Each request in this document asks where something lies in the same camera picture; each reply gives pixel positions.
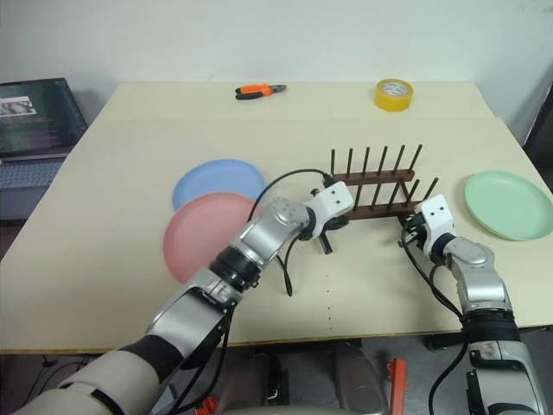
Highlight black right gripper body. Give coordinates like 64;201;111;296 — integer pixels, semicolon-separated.
400;212;427;248

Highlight orange tool under table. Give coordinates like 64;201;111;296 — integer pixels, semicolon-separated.
386;357;410;415

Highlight yellow tape roll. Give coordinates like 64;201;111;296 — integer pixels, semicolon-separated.
372;78;415;112

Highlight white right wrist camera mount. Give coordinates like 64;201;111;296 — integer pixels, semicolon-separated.
415;194;457;256

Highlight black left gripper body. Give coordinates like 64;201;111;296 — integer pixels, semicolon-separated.
320;215;350;234

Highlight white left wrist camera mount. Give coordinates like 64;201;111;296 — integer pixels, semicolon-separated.
310;180;356;228

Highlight blue plate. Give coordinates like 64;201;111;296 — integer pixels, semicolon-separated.
171;158;267;213

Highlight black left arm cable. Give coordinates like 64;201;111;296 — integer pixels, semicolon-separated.
248;167;340;299

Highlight wooden dish rack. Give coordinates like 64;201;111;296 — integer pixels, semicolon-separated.
328;144;441;221

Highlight dark laptop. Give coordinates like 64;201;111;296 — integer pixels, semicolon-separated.
0;77;90;194

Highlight pink plate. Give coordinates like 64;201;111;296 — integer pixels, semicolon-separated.
162;193;264;285

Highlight orange black pliers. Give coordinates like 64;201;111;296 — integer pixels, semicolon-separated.
234;82;289;102

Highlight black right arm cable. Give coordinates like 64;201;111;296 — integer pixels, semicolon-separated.
397;233;466;415

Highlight green plate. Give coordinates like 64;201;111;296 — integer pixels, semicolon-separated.
464;170;553;242

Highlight black table foot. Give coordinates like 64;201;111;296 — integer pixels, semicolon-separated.
425;335;463;352

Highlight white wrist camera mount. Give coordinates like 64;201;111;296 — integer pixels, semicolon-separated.
415;194;457;256
310;180;356;228

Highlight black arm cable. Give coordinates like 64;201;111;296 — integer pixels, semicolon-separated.
397;233;466;415
248;167;340;299

